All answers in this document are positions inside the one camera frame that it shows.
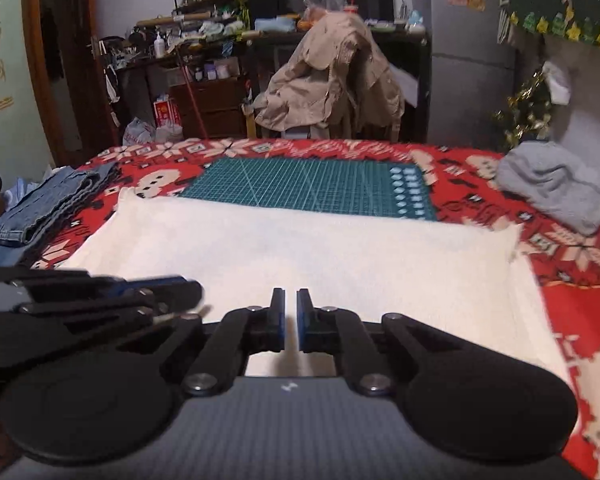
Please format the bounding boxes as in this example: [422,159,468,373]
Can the folded blue jeans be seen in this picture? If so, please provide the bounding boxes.
[0,162,120,266]

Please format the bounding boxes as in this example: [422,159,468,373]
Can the small christmas tree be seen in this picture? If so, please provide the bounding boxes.
[493,68,553,153]

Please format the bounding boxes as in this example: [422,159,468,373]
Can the beige jacket on chair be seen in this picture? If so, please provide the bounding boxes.
[253,12,405,142]

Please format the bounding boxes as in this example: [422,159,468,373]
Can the green cutting mat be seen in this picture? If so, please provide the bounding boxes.
[180,157,437,221]

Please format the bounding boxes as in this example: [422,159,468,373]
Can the grey knit sweater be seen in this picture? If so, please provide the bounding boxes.
[495,141,600,236]

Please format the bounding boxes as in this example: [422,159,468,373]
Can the red christmas pattern blanket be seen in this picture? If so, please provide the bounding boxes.
[25,139,600,479]

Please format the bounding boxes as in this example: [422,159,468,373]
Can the cluttered dark desk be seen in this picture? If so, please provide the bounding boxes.
[96,0,431,144]

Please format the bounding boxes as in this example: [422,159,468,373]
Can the grey refrigerator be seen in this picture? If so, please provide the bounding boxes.
[413,0,515,148]

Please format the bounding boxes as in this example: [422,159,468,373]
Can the white knit sweater vest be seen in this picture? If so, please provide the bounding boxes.
[66,191,568,378]

